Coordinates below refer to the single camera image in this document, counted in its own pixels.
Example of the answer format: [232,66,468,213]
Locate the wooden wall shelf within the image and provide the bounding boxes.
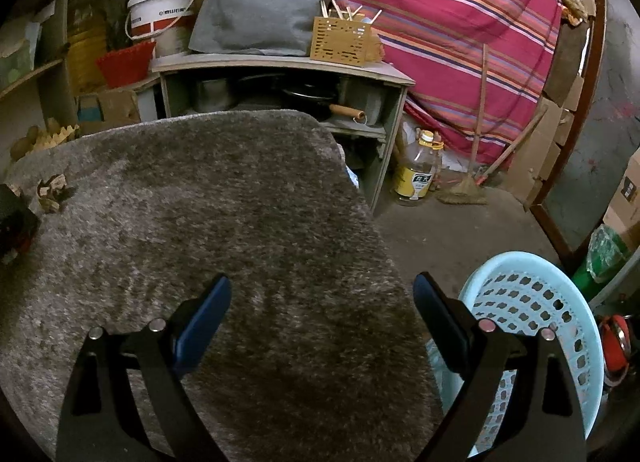
[0,0,81,143]

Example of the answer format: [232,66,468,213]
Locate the light blue plastic basket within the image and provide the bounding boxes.
[425,251,603,460]

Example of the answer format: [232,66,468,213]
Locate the large yellow oil jug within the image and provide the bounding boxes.
[67,0,108,93]

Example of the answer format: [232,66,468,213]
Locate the small steel pot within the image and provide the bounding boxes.
[192,77,238,112]

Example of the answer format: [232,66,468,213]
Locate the green plastic bag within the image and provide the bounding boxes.
[572,225,632,295]

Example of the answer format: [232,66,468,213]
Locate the red plastic basket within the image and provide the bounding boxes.
[95,40,157,89]

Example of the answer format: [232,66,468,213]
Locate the cardboard box black label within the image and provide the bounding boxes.
[602,149,640,248]

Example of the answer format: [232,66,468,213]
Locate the wooden stick red end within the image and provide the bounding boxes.
[475,107,548,188]

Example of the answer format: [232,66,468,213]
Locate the grey fabric bag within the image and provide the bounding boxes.
[189,0,331,57]

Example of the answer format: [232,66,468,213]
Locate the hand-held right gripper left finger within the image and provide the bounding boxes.
[56,275,233,462]

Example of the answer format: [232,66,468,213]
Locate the flattened cardboard pieces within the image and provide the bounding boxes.
[500,22,588,208]

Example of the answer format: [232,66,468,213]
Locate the red pot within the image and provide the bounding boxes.
[600,313,630,388]

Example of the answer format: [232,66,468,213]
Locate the wooden chopstick holder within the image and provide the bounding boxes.
[310,16,383,64]

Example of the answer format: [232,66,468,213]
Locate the brown paper scrap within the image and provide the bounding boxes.
[36,175,76,213]

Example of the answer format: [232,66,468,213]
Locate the red striped cloth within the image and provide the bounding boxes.
[195,0,568,168]

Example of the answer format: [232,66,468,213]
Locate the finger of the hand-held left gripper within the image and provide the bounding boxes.
[0,183,41,234]

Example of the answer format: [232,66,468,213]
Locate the bundle of wooden chopsticks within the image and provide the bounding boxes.
[320,0,383,26]

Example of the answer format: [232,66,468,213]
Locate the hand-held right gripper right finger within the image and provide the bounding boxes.
[413,271,586,462]

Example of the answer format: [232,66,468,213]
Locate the straw broom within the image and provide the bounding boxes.
[437,44,488,205]

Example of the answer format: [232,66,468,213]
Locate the grey shaggy mat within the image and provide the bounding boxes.
[0,110,443,462]

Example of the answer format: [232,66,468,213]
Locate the clear oil bottle yellow label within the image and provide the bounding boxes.
[394,129,443,207]

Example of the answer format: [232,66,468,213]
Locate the pan with wooden handle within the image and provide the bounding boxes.
[280,85,368,124]

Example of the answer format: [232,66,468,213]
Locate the white plastic bucket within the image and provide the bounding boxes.
[125,0,200,59]

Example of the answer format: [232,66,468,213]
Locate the clear bag of dried food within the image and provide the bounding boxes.
[559,0,591,24]

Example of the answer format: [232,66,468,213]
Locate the grey wooden shelf unit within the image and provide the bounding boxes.
[150,53,417,215]

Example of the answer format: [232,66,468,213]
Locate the yellow egg tray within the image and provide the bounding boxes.
[32,123,81,148]

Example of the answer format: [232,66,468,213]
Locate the grey door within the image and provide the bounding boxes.
[530,0,640,253]

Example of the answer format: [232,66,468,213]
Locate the brown cardboard box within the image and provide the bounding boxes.
[77,90,142,137]

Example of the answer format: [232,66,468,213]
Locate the light blue plastic sheet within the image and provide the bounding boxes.
[342,145,361,188]

